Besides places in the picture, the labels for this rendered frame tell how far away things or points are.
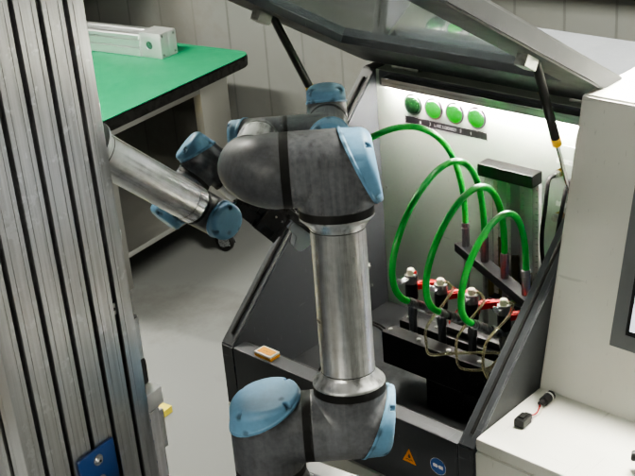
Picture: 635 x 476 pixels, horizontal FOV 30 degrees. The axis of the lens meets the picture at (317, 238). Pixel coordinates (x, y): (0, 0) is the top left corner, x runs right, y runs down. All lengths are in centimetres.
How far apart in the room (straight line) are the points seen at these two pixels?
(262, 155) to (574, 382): 91
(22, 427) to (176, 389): 269
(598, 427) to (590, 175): 47
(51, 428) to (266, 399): 35
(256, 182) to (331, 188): 11
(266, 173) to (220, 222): 56
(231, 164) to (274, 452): 46
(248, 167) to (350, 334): 30
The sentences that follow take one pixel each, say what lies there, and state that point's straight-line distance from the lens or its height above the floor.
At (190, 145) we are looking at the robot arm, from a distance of 240.
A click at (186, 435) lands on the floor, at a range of 411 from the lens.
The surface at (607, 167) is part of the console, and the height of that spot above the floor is 143.
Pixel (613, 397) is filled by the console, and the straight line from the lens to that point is 234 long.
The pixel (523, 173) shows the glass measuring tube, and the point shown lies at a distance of 260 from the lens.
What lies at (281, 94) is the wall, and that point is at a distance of 531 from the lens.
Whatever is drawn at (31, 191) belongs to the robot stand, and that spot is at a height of 170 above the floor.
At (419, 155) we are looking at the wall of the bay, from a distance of 281.
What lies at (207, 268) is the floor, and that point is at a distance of 521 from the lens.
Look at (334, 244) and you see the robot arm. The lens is 177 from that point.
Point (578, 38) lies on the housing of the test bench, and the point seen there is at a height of 150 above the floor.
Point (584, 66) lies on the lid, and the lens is 223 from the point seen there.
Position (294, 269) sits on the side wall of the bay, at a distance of 275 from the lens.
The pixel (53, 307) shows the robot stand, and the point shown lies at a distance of 168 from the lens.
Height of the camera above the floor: 228
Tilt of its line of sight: 25 degrees down
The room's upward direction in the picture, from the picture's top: 5 degrees counter-clockwise
